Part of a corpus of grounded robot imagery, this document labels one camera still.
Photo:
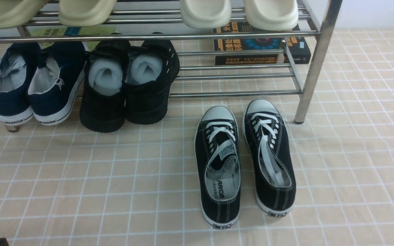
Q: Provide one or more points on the navy canvas sneaker right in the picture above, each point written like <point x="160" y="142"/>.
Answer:
<point x="57" y="79"/>

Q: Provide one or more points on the beige checkered floor mat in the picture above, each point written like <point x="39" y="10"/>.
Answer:
<point x="64" y="185"/>

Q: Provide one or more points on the black book with orange text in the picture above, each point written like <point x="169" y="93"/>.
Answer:
<point x="258" y="44"/>

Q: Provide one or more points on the black leather shoe right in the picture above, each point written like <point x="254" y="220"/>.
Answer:
<point x="152" y="69"/>

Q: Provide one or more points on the black canvas sneaker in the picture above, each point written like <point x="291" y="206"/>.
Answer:
<point x="217" y="157"/>
<point x="266" y="137"/>

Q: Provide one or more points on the beige slipper far left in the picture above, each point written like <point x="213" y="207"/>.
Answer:
<point x="15" y="13"/>

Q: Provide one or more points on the black leather shoe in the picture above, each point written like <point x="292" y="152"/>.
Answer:
<point x="102" y="107"/>
<point x="152" y="69"/>

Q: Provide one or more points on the cream slipper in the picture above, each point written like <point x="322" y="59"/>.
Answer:
<point x="205" y="13"/>
<point x="275" y="15"/>

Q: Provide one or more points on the silver metal shoe rack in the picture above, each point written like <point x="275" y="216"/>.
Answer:
<point x="321" y="32"/>

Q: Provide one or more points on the black leather shoe left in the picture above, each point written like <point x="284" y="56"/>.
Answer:
<point x="102" y="107"/>

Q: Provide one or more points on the navy canvas sneaker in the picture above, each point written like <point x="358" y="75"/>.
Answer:
<point x="57" y="79"/>
<point x="17" y="68"/>

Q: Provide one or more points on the beige slipper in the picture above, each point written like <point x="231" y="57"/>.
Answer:
<point x="15" y="13"/>
<point x="84" y="13"/>

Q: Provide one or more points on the yellow green book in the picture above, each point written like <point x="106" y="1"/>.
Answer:
<point x="74" y="31"/>

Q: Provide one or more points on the cream slipper far right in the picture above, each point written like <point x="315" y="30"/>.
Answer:
<point x="275" y="15"/>

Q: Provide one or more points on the navy canvas sneaker left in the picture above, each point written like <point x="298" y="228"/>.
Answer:
<point x="17" y="68"/>

